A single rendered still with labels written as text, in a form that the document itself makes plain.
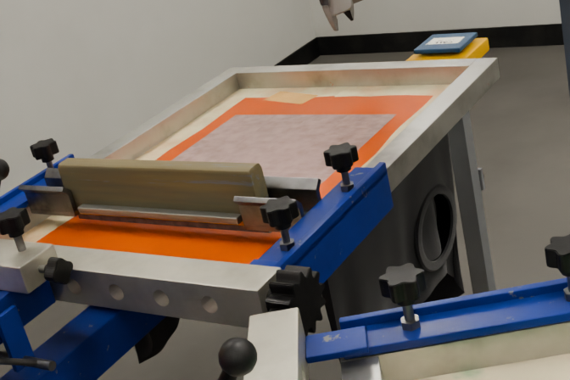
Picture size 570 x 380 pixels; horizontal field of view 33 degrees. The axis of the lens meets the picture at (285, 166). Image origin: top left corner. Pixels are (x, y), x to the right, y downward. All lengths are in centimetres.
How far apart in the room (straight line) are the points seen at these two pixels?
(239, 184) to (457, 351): 44
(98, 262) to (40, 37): 285
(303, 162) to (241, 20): 352
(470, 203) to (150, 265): 108
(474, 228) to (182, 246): 91
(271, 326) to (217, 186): 40
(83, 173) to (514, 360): 74
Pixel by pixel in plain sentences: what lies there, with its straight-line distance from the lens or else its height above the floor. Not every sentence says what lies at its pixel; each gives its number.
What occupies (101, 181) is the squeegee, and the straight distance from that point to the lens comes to 144.
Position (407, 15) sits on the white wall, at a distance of 533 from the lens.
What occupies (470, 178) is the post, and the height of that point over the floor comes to 67.
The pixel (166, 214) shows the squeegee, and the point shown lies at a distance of 136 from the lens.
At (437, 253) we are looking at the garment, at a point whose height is 71.
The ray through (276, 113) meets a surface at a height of 95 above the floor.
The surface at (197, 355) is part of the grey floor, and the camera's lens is 294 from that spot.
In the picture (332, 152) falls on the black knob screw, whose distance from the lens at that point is 125.
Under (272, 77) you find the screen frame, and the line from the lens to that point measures 193.
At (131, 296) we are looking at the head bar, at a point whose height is 101.
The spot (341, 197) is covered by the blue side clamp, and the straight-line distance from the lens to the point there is 126.
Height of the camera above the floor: 152
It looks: 22 degrees down
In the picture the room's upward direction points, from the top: 13 degrees counter-clockwise
